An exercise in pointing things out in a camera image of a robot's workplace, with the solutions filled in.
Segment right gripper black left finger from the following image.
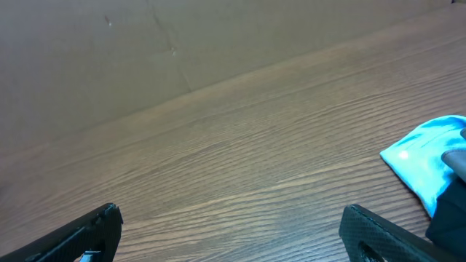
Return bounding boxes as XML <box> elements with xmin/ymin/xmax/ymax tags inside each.
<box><xmin>1</xmin><ymin>203</ymin><xmax>123</xmax><ymax>262</ymax></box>

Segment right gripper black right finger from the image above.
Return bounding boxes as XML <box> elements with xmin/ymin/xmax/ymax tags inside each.
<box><xmin>339</xmin><ymin>205</ymin><xmax>462</xmax><ymax>262</ymax></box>

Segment black garment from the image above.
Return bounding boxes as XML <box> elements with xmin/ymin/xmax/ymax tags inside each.
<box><xmin>426</xmin><ymin>178</ymin><xmax>465</xmax><ymax>259</ymax></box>

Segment light blue shirt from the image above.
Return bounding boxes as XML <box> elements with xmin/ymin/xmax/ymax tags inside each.
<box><xmin>380</xmin><ymin>115</ymin><xmax>465</xmax><ymax>217</ymax></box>

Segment grey trousers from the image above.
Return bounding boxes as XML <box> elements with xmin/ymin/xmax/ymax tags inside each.
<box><xmin>441</xmin><ymin>128</ymin><xmax>465</xmax><ymax>181</ymax></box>

